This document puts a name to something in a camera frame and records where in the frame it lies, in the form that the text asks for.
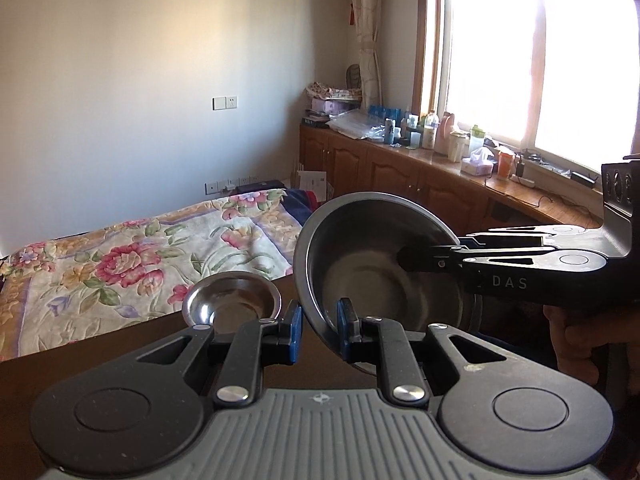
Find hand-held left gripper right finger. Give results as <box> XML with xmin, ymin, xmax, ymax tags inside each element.
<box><xmin>337</xmin><ymin>297</ymin><xmax>506</xmax><ymax>408</ymax></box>

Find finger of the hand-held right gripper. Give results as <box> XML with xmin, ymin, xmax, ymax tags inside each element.
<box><xmin>458</xmin><ymin>225</ymin><xmax>604</xmax><ymax>251</ymax></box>
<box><xmin>397</xmin><ymin>244</ymin><xmax>557</xmax><ymax>275</ymax></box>

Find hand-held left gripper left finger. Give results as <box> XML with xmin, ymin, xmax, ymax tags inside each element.
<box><xmin>135</xmin><ymin>300</ymin><xmax>304</xmax><ymax>409</ymax></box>

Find small steel bowl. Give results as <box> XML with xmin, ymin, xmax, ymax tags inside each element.
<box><xmin>182</xmin><ymin>271</ymin><xmax>282</xmax><ymax>334</ymax></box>

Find large steel bowl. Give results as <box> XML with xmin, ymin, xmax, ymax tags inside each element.
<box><xmin>293</xmin><ymin>191</ymin><xmax>485</xmax><ymax>377</ymax></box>

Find person's right hand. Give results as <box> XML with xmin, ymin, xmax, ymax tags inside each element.
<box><xmin>542</xmin><ymin>305</ymin><xmax>640</xmax><ymax>387</ymax></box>

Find tissue box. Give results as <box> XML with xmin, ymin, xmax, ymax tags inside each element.
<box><xmin>460</xmin><ymin>147</ymin><xmax>494</xmax><ymax>177</ymax></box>

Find wooden low cabinet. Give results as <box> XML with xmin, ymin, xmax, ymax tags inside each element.
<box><xmin>299</xmin><ymin>122</ymin><xmax>607</xmax><ymax>242</ymax></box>

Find white bottle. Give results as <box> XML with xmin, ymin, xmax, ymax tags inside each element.
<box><xmin>421</xmin><ymin>112</ymin><xmax>440</xmax><ymax>150</ymax></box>

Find dark blue and red blanket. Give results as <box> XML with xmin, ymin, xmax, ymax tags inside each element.
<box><xmin>277</xmin><ymin>187</ymin><xmax>321</xmax><ymax>229</ymax></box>

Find pink bottle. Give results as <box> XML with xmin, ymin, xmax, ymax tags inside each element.
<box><xmin>440</xmin><ymin>111</ymin><xmax>459</xmax><ymax>154</ymax></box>

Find white paper bag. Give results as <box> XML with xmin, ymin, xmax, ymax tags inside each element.
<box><xmin>296</xmin><ymin>170</ymin><xmax>329</xmax><ymax>204</ymax></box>

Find clear plastic bags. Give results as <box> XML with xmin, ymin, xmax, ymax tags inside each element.
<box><xmin>327</xmin><ymin>109</ymin><xmax>387</xmax><ymax>140</ymax></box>

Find wooden framed window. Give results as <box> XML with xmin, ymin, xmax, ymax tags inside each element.
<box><xmin>412</xmin><ymin>0</ymin><xmax>640</xmax><ymax>177</ymax></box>

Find pink box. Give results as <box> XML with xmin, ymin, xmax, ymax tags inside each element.
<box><xmin>311</xmin><ymin>97</ymin><xmax>359</xmax><ymax>116</ymax></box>

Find floral bedspread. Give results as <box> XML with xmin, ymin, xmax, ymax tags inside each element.
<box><xmin>0</xmin><ymin>187</ymin><xmax>302</xmax><ymax>364</ymax></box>

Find folded floral cloth pile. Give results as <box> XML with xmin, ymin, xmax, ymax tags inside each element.
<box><xmin>306</xmin><ymin>82</ymin><xmax>364</xmax><ymax>102</ymax></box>

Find patterned beige curtain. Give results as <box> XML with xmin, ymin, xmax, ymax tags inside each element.
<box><xmin>345</xmin><ymin>0</ymin><xmax>385</xmax><ymax>112</ymax></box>

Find wall outlet strip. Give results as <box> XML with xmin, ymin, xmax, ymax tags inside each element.
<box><xmin>204</xmin><ymin>174</ymin><xmax>261</xmax><ymax>196</ymax></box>

